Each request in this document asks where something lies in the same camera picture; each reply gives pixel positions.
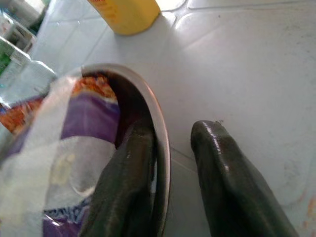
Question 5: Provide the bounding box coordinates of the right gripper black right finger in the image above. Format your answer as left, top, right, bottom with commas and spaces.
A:
191, 120, 299, 237

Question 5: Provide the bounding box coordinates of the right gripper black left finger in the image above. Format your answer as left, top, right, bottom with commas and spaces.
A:
80, 118, 158, 237

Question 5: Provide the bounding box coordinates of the white bowl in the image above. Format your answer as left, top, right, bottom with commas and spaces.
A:
55, 63, 171, 237

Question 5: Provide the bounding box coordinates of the purple snack packet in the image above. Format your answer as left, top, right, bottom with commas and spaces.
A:
0, 71, 120, 237

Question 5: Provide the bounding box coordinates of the clear plastic pouch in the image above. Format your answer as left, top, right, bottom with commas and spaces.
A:
0, 60, 57, 107

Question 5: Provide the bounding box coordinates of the yellow plastic bottle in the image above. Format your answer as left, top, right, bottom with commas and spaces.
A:
87, 0, 161, 35

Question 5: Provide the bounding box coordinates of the green white carton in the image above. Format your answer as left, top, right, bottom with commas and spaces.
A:
0, 37, 33, 75

